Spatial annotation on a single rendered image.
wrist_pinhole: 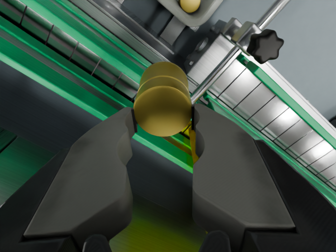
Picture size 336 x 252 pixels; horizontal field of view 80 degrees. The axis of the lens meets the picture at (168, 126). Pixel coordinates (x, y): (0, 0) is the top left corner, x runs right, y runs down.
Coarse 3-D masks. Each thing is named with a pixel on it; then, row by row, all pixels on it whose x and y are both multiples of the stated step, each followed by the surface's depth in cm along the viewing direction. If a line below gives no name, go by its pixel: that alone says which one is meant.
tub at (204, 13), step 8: (160, 0) 31; (168, 0) 31; (176, 0) 37; (200, 0) 37; (208, 0) 33; (216, 0) 31; (168, 8) 31; (176, 8) 31; (200, 8) 34; (208, 8) 31; (176, 16) 32; (184, 16) 32; (192, 16) 34; (200, 16) 32; (208, 16) 32; (192, 24) 32; (200, 24) 32
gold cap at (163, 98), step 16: (160, 64) 14; (144, 80) 12; (160, 80) 11; (176, 80) 12; (144, 96) 11; (160, 96) 11; (176, 96) 11; (144, 112) 11; (160, 112) 11; (176, 112) 11; (144, 128) 12; (160, 128) 12; (176, 128) 12
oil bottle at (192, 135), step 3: (192, 132) 38; (189, 135) 38; (192, 135) 37; (189, 138) 38; (192, 138) 36; (192, 141) 36; (192, 144) 35; (192, 147) 35; (192, 150) 34; (192, 153) 34; (192, 156) 33; (195, 156) 32; (195, 159) 32
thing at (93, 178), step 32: (96, 128) 10; (128, 128) 11; (64, 160) 8; (96, 160) 8; (64, 192) 7; (96, 192) 6; (128, 192) 7; (32, 224) 6; (64, 224) 6; (96, 224) 6; (128, 224) 7
